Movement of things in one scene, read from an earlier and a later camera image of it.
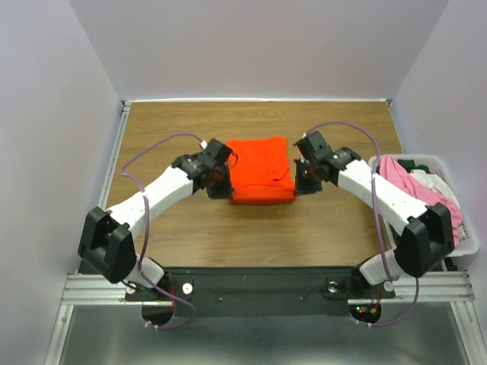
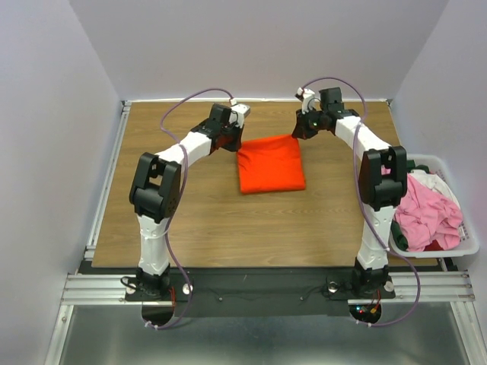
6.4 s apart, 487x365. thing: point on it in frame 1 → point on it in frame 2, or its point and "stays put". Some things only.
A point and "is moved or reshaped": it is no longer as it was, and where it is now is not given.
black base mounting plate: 265,292 stays put
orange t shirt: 259,169 is moved or reshaped
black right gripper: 301,185 → 301,130
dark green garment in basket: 409,165 stays put
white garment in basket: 433,182 stays put
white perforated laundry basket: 470,242 stays put
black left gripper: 224,192 → 237,144
